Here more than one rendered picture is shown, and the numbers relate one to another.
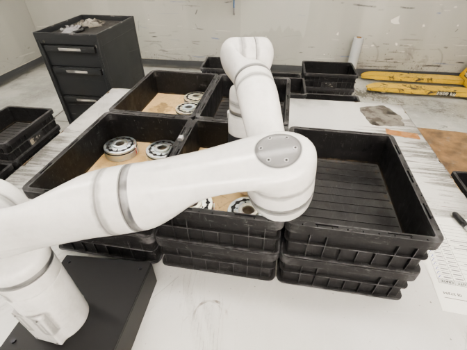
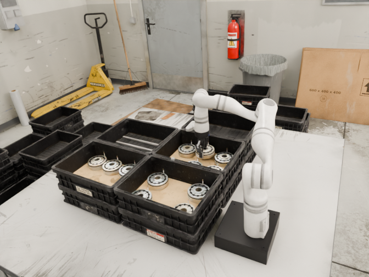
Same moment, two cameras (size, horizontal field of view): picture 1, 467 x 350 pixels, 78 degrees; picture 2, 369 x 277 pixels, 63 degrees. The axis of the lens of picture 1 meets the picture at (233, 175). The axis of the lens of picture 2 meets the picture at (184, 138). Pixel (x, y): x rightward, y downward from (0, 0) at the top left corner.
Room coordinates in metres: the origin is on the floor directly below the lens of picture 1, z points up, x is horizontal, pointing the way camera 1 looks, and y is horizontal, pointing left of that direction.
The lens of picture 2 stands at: (0.19, 1.25, 1.74)
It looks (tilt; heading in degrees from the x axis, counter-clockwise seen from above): 30 degrees down; 292
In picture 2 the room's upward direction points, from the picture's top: 5 degrees counter-clockwise
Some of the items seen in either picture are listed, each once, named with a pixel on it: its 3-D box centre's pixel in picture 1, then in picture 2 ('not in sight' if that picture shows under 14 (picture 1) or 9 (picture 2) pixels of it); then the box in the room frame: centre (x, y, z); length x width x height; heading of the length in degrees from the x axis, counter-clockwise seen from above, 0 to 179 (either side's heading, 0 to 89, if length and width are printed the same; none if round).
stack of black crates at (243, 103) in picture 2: not in sight; (248, 110); (0.60, -1.68, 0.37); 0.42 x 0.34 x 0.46; 172
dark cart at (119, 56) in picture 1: (105, 82); not in sight; (2.34, 1.06, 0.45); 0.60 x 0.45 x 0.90; 172
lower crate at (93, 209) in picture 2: not in sight; (107, 187); (1.05, 0.24, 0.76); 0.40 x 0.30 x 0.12; 170
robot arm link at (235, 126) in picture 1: (244, 114); (197, 123); (0.62, -0.03, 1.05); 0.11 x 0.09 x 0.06; 175
